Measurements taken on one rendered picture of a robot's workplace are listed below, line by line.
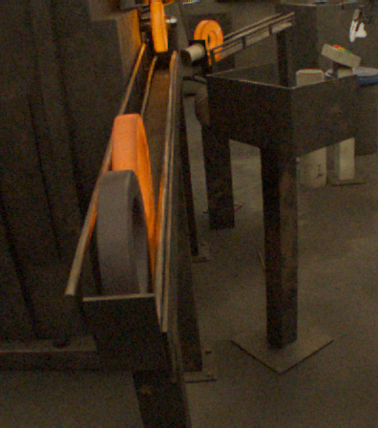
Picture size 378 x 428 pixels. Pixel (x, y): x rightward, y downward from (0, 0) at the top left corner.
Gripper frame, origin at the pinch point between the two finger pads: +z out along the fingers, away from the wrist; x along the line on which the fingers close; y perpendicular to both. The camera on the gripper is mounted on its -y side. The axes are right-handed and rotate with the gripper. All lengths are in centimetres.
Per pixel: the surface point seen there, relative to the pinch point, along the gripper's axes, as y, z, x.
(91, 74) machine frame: -87, 22, -109
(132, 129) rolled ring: -74, 18, -155
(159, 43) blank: -75, 17, -67
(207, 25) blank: -61, 11, -19
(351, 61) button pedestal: 1.9, 9.3, -4.6
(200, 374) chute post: -45, 86, -120
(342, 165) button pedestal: 16, 56, 2
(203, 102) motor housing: -56, 37, -38
